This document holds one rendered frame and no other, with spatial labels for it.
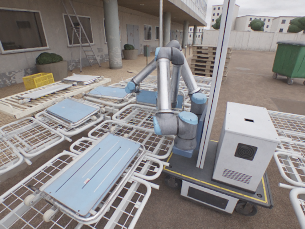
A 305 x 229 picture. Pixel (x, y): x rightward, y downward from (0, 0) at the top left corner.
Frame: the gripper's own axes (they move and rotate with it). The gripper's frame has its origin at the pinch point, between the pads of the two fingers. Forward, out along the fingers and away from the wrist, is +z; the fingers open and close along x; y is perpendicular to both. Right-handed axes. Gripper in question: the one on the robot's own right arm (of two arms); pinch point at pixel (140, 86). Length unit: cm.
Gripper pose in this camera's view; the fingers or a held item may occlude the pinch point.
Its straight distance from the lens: 211.8
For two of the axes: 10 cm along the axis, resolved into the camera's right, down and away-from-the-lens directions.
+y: 9.2, 1.8, -3.5
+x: 0.7, -9.5, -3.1
